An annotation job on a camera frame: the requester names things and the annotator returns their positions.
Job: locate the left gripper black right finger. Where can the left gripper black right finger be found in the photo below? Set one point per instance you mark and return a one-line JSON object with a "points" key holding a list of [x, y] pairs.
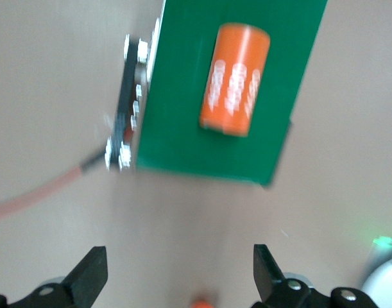
{"points": [[272, 288]]}

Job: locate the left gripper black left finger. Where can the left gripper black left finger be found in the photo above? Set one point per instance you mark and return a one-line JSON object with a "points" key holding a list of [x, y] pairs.
{"points": [[80, 285]]}

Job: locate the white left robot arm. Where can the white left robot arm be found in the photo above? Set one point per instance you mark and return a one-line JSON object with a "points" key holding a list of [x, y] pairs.
{"points": [[385, 282]]}

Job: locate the green belt conveyor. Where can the green belt conveyor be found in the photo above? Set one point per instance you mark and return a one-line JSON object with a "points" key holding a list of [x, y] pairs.
{"points": [[183, 96]]}

